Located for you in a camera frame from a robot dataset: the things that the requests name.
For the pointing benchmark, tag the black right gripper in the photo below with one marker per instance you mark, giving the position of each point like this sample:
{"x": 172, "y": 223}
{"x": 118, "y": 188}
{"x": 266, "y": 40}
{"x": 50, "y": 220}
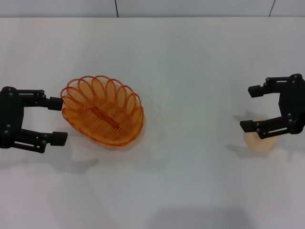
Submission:
{"x": 294, "y": 105}

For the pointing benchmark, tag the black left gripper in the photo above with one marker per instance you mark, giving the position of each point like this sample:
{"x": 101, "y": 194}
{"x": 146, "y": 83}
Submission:
{"x": 10, "y": 114}

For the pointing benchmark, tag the beige round bun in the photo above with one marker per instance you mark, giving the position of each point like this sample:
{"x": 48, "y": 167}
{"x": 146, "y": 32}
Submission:
{"x": 259, "y": 144}

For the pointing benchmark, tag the orange woven plastic basket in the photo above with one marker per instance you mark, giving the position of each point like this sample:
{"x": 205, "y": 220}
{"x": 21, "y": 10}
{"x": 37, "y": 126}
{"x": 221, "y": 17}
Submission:
{"x": 104, "y": 119}

